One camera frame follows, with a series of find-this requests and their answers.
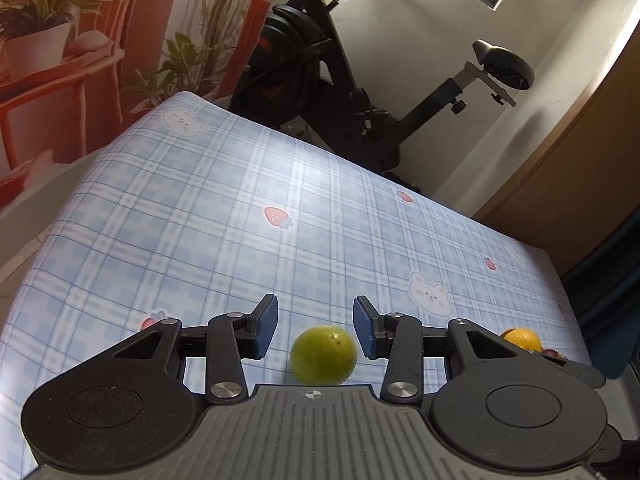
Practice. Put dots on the blue plaid tablecloth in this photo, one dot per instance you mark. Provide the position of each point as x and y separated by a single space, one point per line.
200 210

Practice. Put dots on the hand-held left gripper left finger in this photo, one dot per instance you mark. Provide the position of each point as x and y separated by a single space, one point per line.
265 328

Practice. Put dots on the wooden wardrobe panel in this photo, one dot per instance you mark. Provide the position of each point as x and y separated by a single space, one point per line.
575 185

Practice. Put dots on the red apple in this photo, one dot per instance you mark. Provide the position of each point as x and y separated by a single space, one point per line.
551 354

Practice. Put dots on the orange tangerine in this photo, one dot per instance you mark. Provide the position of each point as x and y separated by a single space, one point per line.
522 339

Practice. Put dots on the pink room wall poster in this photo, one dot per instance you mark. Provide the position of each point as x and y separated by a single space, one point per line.
50 110

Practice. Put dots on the green apple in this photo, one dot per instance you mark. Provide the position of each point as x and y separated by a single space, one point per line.
322 355

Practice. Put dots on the black exercise bike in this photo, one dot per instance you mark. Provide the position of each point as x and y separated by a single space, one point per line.
290 75

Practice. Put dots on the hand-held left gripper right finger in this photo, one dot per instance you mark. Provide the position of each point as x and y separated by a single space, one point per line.
362 328

